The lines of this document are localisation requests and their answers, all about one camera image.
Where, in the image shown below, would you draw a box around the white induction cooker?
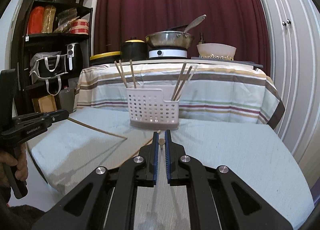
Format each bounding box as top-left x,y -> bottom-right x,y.
149,48 -> 187,59

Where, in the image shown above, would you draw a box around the black air fryer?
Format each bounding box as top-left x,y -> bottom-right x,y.
67,43 -> 83,73

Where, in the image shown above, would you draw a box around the white perforated utensil basket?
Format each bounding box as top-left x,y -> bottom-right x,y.
126,85 -> 180,130

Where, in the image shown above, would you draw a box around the red striped round tins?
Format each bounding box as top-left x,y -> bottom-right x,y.
69,19 -> 89,35

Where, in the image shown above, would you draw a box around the wooden framed board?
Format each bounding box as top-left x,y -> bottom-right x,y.
32,95 -> 57,113

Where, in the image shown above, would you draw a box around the person left hand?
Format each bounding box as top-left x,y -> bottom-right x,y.
0,144 -> 28,187

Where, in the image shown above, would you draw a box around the olive oil bottle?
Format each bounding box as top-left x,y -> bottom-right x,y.
199,33 -> 206,44

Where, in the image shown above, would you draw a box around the dark cutting board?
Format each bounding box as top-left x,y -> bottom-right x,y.
191,57 -> 264,69

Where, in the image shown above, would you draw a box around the wooden chopstick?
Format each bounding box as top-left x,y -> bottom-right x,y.
67,118 -> 127,140
119,60 -> 128,88
174,66 -> 193,101
130,59 -> 137,89
158,138 -> 165,146
114,61 -> 127,88
171,62 -> 187,101
177,65 -> 197,101

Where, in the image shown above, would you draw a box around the red package on shelf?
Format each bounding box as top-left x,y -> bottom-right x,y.
27,6 -> 44,34

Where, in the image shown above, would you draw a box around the striped tablecloth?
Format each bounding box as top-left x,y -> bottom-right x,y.
73,60 -> 285,128

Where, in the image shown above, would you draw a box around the black pot yellow lid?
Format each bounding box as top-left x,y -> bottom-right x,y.
121,37 -> 149,62

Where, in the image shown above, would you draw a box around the gold package on shelf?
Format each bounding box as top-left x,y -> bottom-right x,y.
41,6 -> 56,33

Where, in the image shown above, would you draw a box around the steel frying pan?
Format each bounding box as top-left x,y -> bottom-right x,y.
145,14 -> 207,49

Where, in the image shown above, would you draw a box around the black shelf unit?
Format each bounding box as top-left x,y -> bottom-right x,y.
10,0 -> 93,115

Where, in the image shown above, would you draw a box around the white mixing bowl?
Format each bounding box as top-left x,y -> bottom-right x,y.
197,43 -> 236,60

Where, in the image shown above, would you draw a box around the white cabinet doors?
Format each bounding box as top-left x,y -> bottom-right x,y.
261,0 -> 319,187

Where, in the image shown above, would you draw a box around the yellow black flat grill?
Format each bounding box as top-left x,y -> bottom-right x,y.
89,51 -> 121,66

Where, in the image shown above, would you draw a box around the black white tote bag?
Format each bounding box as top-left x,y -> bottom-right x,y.
29,52 -> 68,96

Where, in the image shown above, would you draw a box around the dark red curtain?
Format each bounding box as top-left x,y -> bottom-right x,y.
93,0 -> 271,74

